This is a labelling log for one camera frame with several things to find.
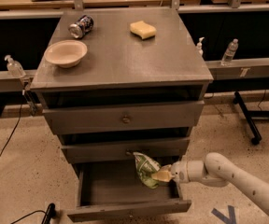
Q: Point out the grey open bottom drawer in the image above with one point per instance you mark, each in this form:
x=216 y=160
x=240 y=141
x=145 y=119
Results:
x=112 y=189

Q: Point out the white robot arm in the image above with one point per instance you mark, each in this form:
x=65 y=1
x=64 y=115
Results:
x=217 y=171

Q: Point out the grey middle drawer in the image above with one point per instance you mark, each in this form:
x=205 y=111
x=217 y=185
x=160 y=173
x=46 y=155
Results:
x=123 y=150

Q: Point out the grey top drawer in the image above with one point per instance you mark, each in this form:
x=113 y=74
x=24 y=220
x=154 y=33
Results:
x=113 y=118

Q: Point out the yellow sponge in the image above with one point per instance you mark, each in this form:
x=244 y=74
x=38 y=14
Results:
x=143 y=29

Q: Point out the clear water bottle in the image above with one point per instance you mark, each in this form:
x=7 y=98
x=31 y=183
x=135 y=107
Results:
x=229 y=52

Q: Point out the black table leg base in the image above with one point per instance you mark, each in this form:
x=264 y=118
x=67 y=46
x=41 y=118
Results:
x=250 y=115

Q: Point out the small white pump bottle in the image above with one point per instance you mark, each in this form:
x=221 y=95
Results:
x=199 y=46

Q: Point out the green jalapeno chip bag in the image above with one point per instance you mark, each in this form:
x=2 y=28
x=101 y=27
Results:
x=145 y=167

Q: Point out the beige bowl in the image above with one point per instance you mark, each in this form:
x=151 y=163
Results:
x=66 y=54

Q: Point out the crushed blue soda can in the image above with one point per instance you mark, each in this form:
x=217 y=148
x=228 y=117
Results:
x=81 y=27

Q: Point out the left hand sanitizer bottle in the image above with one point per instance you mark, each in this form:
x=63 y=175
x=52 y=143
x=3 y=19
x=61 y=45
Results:
x=14 y=67

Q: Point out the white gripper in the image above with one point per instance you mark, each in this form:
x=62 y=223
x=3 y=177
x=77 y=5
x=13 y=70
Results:
x=180 y=172

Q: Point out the grey drawer cabinet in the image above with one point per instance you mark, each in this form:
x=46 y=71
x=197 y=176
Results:
x=121 y=68

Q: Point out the black stand foot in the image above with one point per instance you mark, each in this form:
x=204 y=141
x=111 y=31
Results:
x=49 y=214

